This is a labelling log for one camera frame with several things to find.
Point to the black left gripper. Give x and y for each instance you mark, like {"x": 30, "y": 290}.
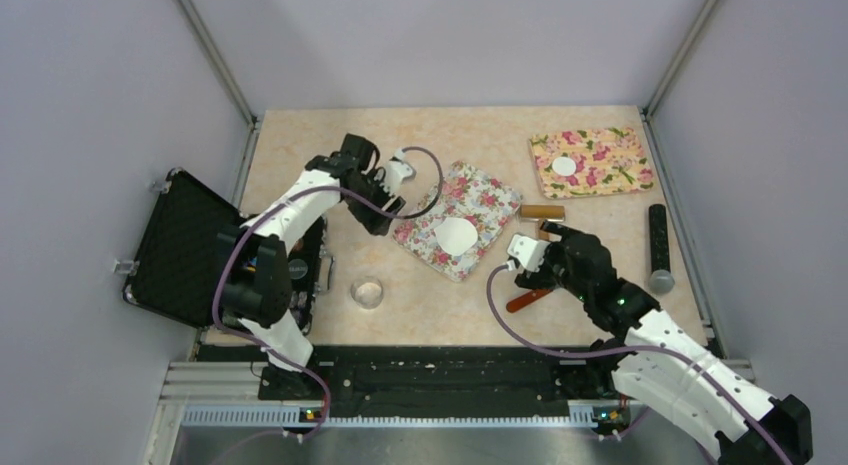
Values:
{"x": 373, "y": 220}

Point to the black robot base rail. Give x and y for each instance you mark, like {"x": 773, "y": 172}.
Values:
{"x": 448, "y": 382}

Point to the yellow floral tray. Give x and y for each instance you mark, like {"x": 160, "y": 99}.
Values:
{"x": 610, "y": 161}

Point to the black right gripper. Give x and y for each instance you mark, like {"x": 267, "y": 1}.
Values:
{"x": 540, "y": 278}

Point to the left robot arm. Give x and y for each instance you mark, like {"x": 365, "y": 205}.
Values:
{"x": 256, "y": 285}

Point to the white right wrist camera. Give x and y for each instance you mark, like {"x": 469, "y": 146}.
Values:
{"x": 526, "y": 251}

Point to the flat round white wrapper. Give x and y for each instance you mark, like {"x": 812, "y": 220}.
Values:
{"x": 564, "y": 166}

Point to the black poker chip case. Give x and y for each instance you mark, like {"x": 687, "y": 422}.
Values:
{"x": 178, "y": 267}

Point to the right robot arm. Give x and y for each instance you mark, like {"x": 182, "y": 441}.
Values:
{"x": 731, "y": 419}

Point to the wooden dough roller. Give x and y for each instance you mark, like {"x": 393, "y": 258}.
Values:
{"x": 538, "y": 214}

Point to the white floral tray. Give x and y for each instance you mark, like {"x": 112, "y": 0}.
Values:
{"x": 467, "y": 193}

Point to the white dough piece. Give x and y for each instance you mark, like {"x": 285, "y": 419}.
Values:
{"x": 455, "y": 235}

